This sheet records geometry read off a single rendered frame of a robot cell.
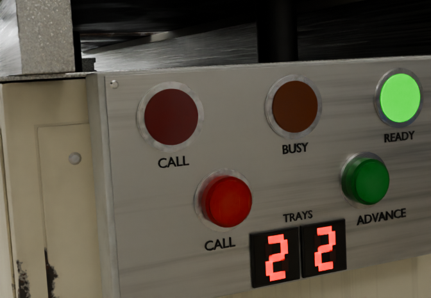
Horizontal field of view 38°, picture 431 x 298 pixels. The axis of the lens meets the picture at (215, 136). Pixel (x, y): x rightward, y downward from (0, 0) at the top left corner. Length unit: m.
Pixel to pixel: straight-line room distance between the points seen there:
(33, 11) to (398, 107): 0.24
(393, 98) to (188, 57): 0.54
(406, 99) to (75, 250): 0.23
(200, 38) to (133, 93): 0.53
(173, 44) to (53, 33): 0.65
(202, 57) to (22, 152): 0.53
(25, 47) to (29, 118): 0.05
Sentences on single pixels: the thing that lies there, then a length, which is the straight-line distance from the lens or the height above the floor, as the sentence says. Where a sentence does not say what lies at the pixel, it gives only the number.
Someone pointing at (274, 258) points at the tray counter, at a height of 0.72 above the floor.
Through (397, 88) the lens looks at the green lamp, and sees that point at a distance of 0.43.
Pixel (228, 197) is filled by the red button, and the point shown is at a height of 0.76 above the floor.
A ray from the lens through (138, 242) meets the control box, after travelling 0.36.
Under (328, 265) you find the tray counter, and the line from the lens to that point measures 0.42.
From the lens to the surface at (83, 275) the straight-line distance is 0.39.
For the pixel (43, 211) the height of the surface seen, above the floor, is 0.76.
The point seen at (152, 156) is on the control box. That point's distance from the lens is 0.36.
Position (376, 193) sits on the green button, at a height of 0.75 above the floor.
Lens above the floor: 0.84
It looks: 6 degrees down
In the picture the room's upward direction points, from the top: 3 degrees counter-clockwise
